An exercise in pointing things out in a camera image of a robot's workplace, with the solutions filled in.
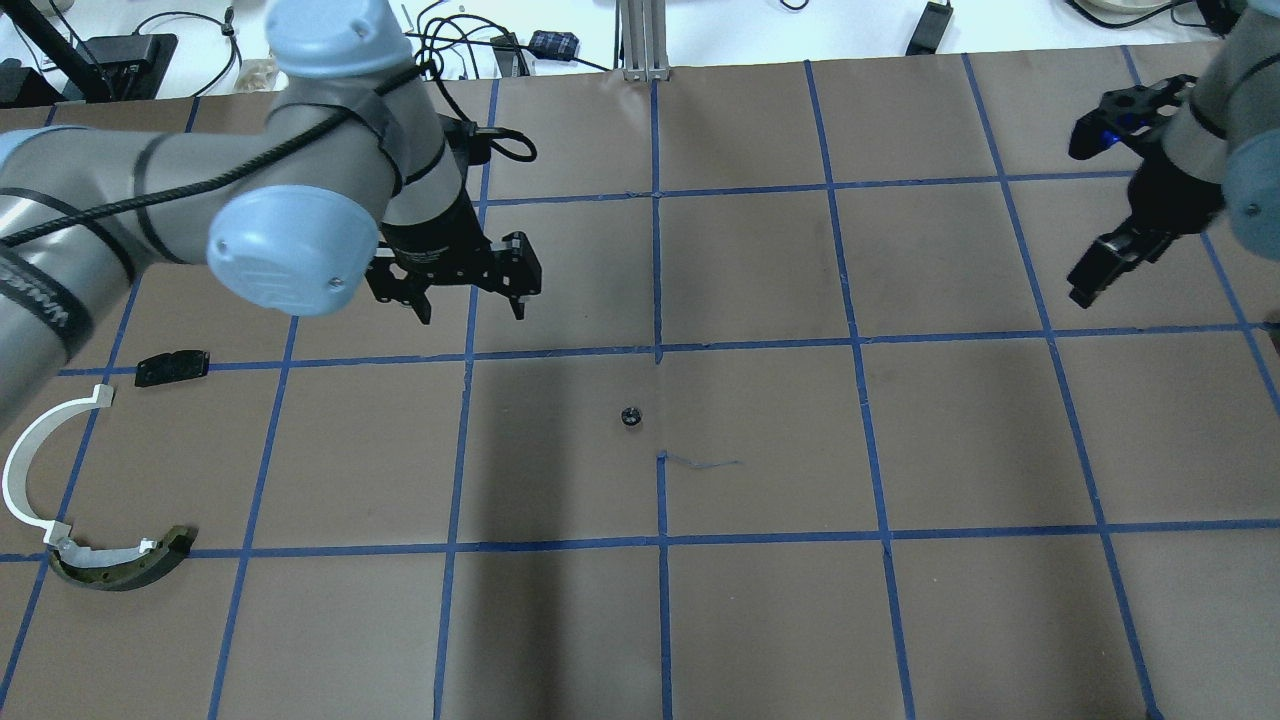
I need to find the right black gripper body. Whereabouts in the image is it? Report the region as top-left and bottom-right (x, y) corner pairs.
(1068, 74), (1225, 286)

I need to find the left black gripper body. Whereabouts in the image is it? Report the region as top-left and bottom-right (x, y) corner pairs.
(365, 232), (543, 307)

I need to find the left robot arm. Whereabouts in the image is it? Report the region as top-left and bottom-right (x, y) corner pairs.
(1, 1), (543, 427)

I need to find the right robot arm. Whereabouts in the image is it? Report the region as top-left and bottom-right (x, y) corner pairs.
(1068, 1), (1279, 307)

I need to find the small black flat plate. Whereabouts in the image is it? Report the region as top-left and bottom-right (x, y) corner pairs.
(134, 348), (211, 388)

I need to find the black power adapter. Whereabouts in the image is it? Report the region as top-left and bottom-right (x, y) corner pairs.
(904, 1), (954, 56)

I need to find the olive curved brake shoe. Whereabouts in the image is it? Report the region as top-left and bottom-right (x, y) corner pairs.
(47, 525), (198, 592)

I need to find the white curved plastic part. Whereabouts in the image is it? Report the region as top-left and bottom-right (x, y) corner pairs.
(3, 384), (116, 547)

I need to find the white side table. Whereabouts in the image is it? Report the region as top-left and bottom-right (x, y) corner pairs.
(50, 1), (1215, 97)

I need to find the aluminium frame post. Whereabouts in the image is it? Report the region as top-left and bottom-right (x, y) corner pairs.
(614, 1), (671, 82)

